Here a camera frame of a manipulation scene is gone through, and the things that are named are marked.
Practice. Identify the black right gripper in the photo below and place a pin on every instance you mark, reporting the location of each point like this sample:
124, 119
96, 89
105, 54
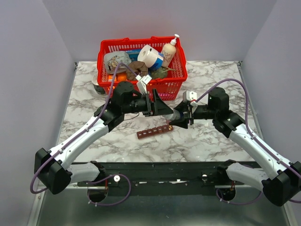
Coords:
183, 107

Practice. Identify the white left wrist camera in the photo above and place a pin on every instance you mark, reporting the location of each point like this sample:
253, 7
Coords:
142, 83

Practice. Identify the white toilet paper roll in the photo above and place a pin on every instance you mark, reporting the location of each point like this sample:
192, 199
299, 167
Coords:
151, 57

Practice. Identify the orange fruit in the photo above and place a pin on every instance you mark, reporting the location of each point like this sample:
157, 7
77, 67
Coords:
121, 76

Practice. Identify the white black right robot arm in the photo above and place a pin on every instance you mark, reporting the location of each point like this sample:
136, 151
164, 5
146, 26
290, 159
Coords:
279, 179

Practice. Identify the brown pleated paper package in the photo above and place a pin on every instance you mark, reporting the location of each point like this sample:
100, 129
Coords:
137, 68

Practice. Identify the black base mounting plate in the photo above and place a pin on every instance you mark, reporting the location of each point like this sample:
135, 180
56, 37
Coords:
174, 178

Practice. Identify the dark cup behind basket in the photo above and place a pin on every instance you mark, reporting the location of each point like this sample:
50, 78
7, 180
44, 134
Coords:
98, 89

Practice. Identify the orange small box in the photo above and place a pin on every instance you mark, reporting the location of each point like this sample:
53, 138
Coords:
112, 78

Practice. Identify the red plastic shopping basket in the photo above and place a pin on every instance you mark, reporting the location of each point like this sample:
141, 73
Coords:
167, 88

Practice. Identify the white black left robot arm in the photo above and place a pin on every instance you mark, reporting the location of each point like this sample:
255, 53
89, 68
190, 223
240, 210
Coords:
52, 167

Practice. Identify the white pill bottle blue label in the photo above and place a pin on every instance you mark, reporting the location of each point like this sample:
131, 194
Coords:
175, 115

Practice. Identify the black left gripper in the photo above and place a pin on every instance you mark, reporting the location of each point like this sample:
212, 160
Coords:
160, 107

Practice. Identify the grey cartoon snack bag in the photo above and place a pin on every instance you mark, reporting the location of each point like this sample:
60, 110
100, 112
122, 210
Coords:
112, 59

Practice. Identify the cream lotion pump bottle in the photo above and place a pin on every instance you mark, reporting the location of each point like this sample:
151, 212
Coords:
168, 51

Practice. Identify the green netted melon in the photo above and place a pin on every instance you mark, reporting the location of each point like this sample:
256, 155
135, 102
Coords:
160, 73

